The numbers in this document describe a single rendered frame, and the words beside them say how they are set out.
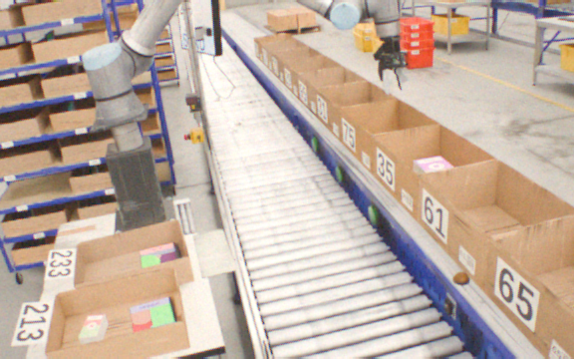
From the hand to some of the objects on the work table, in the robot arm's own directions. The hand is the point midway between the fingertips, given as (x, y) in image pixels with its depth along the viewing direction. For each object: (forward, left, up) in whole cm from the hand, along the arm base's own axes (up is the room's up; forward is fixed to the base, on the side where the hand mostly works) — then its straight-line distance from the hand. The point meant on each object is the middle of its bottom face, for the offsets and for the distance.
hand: (393, 89), depth 186 cm
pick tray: (-108, -49, -38) cm, 125 cm away
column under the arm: (-106, +25, -38) cm, 115 cm away
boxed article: (-117, -50, -37) cm, 132 cm away
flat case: (-99, -48, -39) cm, 116 cm away
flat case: (-97, -17, -37) cm, 105 cm away
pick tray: (-107, -18, -38) cm, 115 cm away
